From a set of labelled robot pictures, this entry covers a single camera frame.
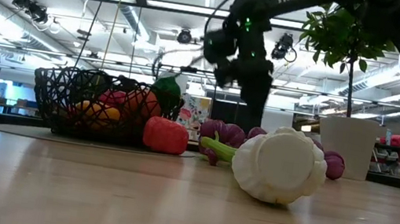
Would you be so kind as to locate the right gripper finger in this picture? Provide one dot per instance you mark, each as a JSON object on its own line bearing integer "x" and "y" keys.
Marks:
{"x": 253, "y": 112}

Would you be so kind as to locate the green lime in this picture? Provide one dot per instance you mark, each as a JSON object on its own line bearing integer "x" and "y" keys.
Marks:
{"x": 167, "y": 88}

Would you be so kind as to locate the orange fruit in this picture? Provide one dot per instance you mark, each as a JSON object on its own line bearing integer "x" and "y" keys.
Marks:
{"x": 143, "y": 103}

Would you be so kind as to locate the purple eggplant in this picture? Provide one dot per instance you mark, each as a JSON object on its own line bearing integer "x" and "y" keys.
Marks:
{"x": 125, "y": 83}

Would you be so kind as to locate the red yellow mango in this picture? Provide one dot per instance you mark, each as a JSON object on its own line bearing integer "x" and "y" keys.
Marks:
{"x": 112, "y": 97}

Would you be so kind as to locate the long yellow mango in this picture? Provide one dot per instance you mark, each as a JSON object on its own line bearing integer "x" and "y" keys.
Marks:
{"x": 100, "y": 112}

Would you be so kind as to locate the black cabinet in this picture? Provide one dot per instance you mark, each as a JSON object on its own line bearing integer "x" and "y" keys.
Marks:
{"x": 224, "y": 111}

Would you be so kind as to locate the colourful floral panel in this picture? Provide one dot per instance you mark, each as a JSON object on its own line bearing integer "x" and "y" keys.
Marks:
{"x": 196, "y": 111}

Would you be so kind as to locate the round black ceiling lamp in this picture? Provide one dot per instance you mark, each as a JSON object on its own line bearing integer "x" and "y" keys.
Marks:
{"x": 184, "y": 36}

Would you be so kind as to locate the small orange pumpkin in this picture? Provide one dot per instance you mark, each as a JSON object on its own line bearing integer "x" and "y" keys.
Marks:
{"x": 164, "y": 136}

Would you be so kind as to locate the green leafy plant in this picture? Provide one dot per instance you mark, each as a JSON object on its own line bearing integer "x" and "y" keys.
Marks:
{"x": 338, "y": 37}

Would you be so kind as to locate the white plant pot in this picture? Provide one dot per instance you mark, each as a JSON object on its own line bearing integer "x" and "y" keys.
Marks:
{"x": 345, "y": 149}

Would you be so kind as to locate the round grey mat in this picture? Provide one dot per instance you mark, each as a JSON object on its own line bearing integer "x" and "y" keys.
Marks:
{"x": 22, "y": 130}

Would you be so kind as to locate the black track lights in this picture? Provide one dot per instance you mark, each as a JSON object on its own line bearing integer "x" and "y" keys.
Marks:
{"x": 30, "y": 9}

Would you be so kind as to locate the black metal rack frame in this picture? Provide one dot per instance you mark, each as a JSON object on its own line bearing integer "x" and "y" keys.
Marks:
{"x": 188, "y": 69}

